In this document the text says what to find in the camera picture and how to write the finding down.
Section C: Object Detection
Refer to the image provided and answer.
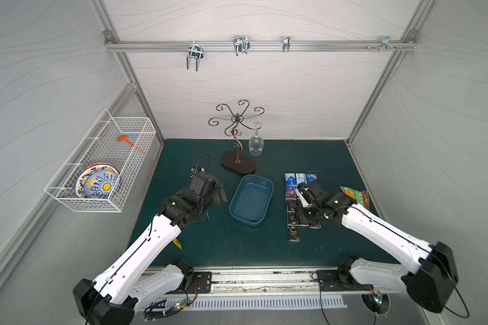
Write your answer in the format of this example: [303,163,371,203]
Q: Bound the blue pocket tissue pack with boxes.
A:
[306,173,317,183]

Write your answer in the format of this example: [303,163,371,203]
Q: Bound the dark blue tissue pack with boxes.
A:
[285,185,298,201]

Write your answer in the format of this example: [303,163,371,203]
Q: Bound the light blue tissue pack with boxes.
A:
[296,173,307,184]

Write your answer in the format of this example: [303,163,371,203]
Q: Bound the blue white tissue pack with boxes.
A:
[285,173,298,186]

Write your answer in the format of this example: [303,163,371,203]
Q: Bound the teal plastic storage box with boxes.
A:
[229,174,275,227]

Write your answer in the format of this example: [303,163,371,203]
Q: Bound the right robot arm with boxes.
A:
[298,186,459,314]

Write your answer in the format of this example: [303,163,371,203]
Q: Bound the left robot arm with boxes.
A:
[73,172,227,324]

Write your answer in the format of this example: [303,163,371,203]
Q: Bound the green snack bag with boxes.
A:
[340,186,370,210]

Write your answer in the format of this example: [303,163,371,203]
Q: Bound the metal scroll cup stand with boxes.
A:
[208,100,265,176]

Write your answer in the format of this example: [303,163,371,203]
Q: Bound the yellow banana toy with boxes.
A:
[173,238,183,250]

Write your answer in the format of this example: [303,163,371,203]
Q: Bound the orange plastic spoon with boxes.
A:
[117,135,148,157]

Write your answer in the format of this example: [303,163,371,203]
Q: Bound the blue yellow patterned plate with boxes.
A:
[75,163,120,199]

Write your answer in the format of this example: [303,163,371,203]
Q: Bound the white vent strip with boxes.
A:
[154,294,348,311]

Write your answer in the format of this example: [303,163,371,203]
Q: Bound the metal hook left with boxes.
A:
[187,43,204,72]

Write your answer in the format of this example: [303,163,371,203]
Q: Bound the metal hook centre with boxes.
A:
[233,35,251,56]

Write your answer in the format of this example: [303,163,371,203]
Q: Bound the metal hook small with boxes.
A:
[282,36,291,53]

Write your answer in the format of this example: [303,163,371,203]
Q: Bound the metal hook right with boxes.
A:
[365,37,403,53]

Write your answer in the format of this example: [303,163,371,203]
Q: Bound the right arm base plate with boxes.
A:
[311,269,374,292]

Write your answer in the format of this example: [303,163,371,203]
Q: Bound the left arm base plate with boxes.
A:
[178,272,213,295]

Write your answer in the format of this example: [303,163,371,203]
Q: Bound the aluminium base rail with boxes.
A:
[146,265,432,295]

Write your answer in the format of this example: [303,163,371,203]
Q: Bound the white wire basket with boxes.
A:
[45,110,156,213]

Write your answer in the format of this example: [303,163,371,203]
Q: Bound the aluminium top rail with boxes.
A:
[105,39,418,54]

